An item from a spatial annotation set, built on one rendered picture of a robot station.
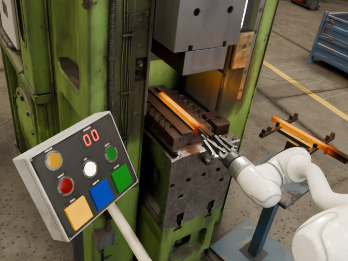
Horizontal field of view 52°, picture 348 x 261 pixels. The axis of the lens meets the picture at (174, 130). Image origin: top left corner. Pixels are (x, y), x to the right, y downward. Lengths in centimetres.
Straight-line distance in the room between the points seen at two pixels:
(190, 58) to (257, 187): 52
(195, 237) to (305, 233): 142
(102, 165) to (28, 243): 129
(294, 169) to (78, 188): 74
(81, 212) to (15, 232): 137
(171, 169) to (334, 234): 90
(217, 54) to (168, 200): 68
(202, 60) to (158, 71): 57
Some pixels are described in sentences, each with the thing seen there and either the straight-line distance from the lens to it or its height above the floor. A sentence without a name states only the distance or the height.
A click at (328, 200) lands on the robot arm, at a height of 121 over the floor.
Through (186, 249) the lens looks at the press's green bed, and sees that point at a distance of 215.
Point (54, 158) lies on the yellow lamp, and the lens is 108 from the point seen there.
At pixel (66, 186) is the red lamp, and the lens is 110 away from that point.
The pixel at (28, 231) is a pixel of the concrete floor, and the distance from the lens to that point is 246.
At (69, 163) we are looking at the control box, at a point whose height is 113.
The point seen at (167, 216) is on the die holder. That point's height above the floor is 58.
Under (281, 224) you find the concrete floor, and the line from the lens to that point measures 268.
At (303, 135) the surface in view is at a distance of 181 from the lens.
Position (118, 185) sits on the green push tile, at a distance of 123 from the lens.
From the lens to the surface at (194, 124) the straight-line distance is 155.
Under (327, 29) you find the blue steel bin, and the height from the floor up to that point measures 51.
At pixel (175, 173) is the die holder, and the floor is 84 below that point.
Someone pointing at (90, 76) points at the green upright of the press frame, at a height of 125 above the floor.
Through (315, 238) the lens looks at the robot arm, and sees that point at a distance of 75.
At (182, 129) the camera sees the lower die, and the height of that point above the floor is 99.
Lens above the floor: 184
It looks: 34 degrees down
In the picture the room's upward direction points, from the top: 8 degrees clockwise
